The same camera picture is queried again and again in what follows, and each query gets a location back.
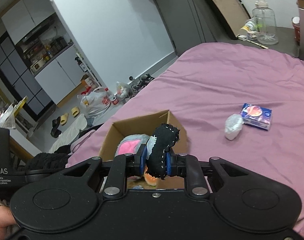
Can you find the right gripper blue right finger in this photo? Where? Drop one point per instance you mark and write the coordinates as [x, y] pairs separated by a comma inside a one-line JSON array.
[[191, 170]]

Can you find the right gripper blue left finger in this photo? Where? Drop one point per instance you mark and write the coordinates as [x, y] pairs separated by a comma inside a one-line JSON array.
[[121, 168]]

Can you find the black stitched soft toy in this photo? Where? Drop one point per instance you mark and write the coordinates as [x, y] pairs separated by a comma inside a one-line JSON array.
[[163, 138]]

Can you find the white plastic bag pouch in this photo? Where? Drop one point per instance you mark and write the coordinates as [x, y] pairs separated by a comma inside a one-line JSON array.
[[233, 126]]

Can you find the blue tissue packet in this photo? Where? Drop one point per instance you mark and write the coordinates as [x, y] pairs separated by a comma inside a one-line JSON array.
[[256, 116]]

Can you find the orange soft toy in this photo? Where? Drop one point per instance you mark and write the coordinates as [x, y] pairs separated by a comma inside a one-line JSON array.
[[150, 180]]

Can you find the person's hand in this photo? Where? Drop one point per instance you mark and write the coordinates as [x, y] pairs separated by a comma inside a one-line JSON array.
[[6, 220]]

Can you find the brown cardboard box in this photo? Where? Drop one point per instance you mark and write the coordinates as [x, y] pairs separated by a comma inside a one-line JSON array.
[[130, 129]]

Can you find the red cap plastic bottle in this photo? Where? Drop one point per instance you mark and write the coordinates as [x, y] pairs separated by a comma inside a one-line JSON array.
[[114, 100]]

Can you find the white red plastic bag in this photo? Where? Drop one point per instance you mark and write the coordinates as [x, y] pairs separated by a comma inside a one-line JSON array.
[[94, 103]]

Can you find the yellow slipper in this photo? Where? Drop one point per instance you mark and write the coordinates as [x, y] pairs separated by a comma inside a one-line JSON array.
[[75, 111], [64, 119]]

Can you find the small clear plastic bag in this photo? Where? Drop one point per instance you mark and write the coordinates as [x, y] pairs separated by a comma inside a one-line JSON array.
[[124, 92]]

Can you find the pink bed sheet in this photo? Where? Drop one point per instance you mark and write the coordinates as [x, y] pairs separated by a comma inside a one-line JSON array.
[[212, 81]]

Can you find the white kitchen cabinet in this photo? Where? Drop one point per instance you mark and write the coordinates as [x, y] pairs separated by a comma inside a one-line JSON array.
[[38, 60]]

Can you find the grey door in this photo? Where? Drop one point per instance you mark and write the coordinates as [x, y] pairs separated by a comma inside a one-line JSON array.
[[188, 22]]

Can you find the clear large water jug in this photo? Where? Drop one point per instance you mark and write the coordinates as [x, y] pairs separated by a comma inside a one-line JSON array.
[[265, 20]]

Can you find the brown framed board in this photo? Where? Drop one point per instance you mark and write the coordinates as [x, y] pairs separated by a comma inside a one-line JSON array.
[[231, 14]]

